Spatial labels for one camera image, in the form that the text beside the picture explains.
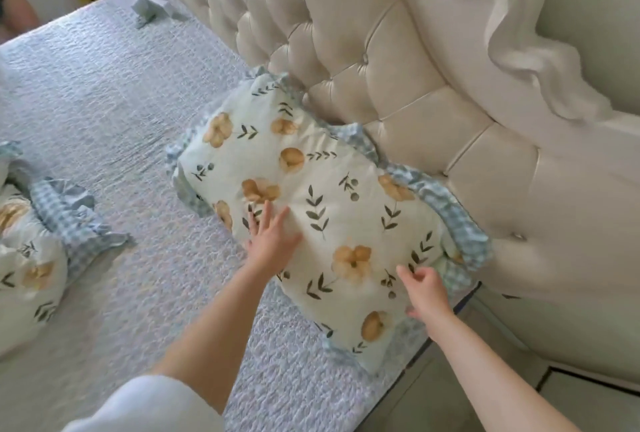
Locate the person's right hand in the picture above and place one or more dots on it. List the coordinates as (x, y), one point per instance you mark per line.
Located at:
(426, 294)

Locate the person's left hand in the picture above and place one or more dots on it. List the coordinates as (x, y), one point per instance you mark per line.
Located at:
(272, 244)

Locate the person's left middle finger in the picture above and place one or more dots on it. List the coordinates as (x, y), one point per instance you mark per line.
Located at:
(266, 215)

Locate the person's left thumb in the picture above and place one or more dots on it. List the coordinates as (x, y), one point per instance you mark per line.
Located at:
(296, 238)

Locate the person's right thumb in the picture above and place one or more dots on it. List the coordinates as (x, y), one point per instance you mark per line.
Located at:
(424, 272)

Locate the floral pillow with checked frill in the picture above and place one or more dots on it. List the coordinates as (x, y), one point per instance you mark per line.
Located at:
(35, 256)
(320, 226)

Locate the person's right forearm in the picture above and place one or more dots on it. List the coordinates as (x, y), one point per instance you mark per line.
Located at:
(500, 381)

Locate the person's left forearm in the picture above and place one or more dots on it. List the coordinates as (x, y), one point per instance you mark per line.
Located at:
(210, 336)

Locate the white textured bedspread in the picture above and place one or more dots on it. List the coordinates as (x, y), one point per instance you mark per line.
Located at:
(125, 156)

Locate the cream tufted headboard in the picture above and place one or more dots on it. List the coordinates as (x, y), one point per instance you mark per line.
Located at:
(450, 96)

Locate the person's white sleeve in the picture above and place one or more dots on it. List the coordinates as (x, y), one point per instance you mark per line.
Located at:
(145, 406)

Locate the folded pale blue cloth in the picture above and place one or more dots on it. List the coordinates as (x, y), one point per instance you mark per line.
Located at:
(152, 4)

